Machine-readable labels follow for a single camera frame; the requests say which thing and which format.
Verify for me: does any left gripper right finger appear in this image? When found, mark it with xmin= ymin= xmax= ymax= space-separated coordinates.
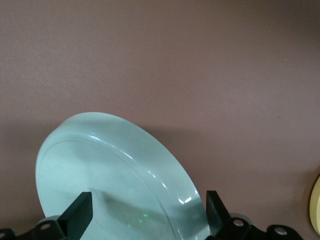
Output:
xmin=205 ymin=190 xmax=266 ymax=240

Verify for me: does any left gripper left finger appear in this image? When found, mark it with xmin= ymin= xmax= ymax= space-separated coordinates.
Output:
xmin=24 ymin=191 xmax=94 ymax=240

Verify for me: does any pale green round plate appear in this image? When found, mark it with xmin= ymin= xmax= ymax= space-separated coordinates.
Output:
xmin=36 ymin=111 xmax=210 ymax=240

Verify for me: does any yellow round plate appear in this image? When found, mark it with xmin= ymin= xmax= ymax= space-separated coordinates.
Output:
xmin=309 ymin=173 xmax=320 ymax=230

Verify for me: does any brown table cover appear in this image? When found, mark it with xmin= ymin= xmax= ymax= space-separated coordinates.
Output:
xmin=0 ymin=0 xmax=320 ymax=240

